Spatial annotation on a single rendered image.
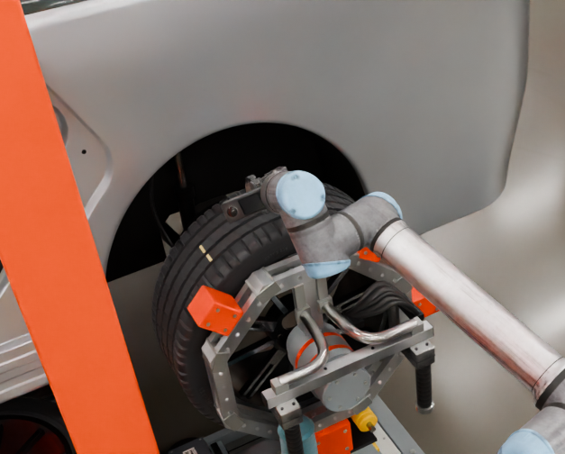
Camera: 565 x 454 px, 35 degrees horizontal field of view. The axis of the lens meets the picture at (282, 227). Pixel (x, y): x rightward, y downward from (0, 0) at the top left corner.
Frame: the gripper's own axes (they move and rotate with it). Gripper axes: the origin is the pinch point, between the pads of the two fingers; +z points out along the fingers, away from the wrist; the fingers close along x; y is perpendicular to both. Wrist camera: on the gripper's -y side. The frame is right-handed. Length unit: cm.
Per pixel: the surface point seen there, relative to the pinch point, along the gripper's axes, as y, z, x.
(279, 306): -2.8, 10.2, -30.1
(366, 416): 8, 22, -72
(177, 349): -29.9, 9.6, -27.3
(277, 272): -2.4, -2.9, -19.0
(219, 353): -22.3, -1.7, -29.9
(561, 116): 207, 202, -64
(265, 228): 0.3, 0.8, -9.2
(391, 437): 23, 67, -102
